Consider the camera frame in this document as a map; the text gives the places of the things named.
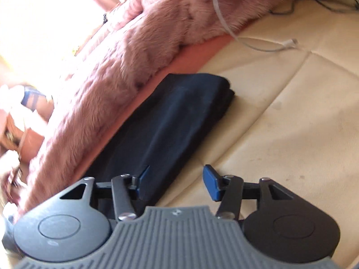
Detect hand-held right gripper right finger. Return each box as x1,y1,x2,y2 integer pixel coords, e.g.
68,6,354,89
203,165,295,219

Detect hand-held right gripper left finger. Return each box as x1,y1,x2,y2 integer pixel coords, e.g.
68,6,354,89
59,165,150,220

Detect black pants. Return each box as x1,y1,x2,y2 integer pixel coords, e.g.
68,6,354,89
84,73,235,206

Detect cream leather mattress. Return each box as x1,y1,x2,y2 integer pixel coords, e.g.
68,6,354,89
155,0,359,269

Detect salmon bed sheet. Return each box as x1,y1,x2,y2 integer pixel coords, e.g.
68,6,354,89
74,34,234,176

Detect pink furry blanket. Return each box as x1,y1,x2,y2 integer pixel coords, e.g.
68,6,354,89
17,0,302,213

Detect blue denim garment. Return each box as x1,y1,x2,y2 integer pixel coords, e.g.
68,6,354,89
21,85,54,110

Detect white charging cable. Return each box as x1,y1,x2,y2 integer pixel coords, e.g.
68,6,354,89
212,0,299,52

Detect thin black cable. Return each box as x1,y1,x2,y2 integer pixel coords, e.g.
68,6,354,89
269,0,357,16

